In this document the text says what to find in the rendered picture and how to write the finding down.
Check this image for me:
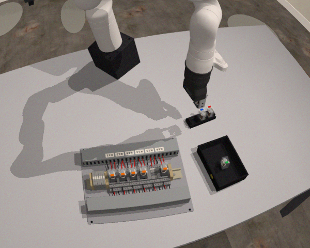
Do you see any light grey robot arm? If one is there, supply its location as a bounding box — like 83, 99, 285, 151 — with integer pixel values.
74, 0, 222, 60

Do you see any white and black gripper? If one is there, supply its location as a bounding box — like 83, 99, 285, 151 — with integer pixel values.
183, 49, 228, 109

